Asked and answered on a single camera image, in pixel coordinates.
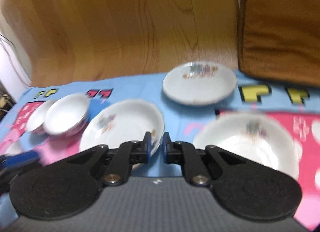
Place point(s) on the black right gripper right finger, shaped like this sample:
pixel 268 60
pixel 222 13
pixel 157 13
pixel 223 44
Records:
pixel 241 186

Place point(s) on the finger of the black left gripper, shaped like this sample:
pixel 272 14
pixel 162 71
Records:
pixel 21 162

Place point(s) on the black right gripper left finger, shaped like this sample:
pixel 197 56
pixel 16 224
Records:
pixel 72 185

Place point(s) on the white floral plate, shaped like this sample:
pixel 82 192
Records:
pixel 253 136
pixel 124 121
pixel 199 83

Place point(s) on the white bowl pink flowers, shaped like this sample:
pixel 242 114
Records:
pixel 36 120

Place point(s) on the white bowl pink pattern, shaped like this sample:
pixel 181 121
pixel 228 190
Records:
pixel 67 116

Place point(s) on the wood pattern vinyl sheet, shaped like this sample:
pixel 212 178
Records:
pixel 61 41

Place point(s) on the brown cushion pad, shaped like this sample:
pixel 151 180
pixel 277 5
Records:
pixel 279 40

